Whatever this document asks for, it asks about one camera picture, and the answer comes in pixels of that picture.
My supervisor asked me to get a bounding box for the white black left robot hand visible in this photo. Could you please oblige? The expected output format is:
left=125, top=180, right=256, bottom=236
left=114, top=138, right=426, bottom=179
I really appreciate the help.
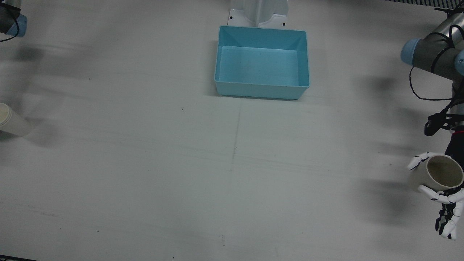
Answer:
left=407, top=132, right=464, bottom=240

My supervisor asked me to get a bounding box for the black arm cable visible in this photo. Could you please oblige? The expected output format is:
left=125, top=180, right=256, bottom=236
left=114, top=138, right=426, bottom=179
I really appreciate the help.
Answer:
left=409, top=24, right=464, bottom=102
left=0, top=13, right=20, bottom=43

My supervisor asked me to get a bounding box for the white paper cup stack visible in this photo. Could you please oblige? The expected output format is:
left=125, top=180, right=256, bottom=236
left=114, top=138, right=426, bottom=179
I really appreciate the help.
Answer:
left=0, top=103, right=33, bottom=137

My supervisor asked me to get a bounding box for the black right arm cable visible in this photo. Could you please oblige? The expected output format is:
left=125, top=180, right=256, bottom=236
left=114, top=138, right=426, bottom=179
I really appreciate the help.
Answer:
left=0, top=13, right=20, bottom=43

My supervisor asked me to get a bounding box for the light blue plastic bin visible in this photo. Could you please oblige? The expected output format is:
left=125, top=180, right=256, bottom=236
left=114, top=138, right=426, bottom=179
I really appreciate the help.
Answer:
left=214, top=25, right=311, bottom=100

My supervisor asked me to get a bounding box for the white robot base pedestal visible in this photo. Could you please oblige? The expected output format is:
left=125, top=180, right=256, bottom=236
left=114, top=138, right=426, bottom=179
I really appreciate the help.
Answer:
left=227, top=0, right=290, bottom=29

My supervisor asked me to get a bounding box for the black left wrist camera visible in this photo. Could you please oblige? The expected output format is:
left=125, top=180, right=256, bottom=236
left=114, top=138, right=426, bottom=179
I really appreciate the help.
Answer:
left=424, top=111, right=452, bottom=137

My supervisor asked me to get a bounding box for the beige cup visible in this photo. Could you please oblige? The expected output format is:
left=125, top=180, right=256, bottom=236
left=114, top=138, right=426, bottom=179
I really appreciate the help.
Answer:
left=409, top=154, right=464, bottom=193

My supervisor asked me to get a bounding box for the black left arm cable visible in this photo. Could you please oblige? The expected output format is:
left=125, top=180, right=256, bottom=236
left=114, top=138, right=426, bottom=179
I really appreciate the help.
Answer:
left=409, top=24, right=464, bottom=102

